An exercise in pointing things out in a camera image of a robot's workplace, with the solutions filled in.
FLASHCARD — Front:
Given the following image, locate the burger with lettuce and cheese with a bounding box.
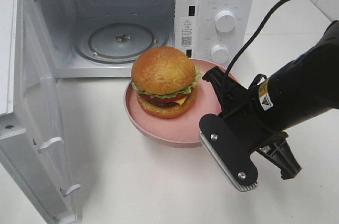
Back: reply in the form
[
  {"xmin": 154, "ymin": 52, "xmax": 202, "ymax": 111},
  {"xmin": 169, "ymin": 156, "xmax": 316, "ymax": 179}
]
[{"xmin": 131, "ymin": 46, "xmax": 201, "ymax": 119}]

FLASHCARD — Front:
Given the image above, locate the pink round plate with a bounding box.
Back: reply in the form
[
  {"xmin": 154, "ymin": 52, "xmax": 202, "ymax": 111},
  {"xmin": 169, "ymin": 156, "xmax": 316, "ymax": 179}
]
[{"xmin": 122, "ymin": 58, "xmax": 239, "ymax": 149}]

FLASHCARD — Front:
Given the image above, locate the glass microwave turntable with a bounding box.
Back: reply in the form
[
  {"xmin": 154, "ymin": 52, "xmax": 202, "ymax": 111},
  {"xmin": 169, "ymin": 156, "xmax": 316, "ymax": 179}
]
[{"xmin": 74, "ymin": 14, "xmax": 173, "ymax": 64}]

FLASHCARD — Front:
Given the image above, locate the white warning label sticker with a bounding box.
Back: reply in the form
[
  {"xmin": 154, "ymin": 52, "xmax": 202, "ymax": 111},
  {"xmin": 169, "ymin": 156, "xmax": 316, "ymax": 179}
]
[{"xmin": 179, "ymin": 16, "xmax": 197, "ymax": 49}]

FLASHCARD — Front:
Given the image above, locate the white upper power knob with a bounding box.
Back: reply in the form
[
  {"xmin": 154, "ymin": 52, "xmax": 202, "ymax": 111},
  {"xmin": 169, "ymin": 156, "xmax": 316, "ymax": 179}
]
[{"xmin": 215, "ymin": 10, "xmax": 236, "ymax": 33}]

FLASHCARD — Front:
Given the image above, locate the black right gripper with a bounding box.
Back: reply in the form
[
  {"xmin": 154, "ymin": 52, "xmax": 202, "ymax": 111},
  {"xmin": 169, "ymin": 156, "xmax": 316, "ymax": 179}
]
[{"xmin": 199, "ymin": 66, "xmax": 301, "ymax": 191}]

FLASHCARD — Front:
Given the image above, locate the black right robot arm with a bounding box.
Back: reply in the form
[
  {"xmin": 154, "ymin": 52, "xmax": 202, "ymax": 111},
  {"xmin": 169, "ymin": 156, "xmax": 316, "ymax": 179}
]
[{"xmin": 199, "ymin": 21, "xmax": 338, "ymax": 192}]

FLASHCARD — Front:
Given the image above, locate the white lower timer knob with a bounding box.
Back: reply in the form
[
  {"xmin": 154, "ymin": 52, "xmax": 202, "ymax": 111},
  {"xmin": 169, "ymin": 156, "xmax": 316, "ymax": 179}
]
[{"xmin": 210, "ymin": 44, "xmax": 230, "ymax": 64}]

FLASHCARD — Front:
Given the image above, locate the white microwave door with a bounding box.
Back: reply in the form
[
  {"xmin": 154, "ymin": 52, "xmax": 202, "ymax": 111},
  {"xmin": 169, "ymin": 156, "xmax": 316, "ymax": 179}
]
[{"xmin": 1, "ymin": 0, "xmax": 80, "ymax": 223}]

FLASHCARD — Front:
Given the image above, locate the white microwave oven body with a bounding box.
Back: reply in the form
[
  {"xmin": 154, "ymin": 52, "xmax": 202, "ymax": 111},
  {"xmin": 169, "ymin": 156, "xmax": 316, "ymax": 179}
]
[{"xmin": 40, "ymin": 0, "xmax": 252, "ymax": 78}]

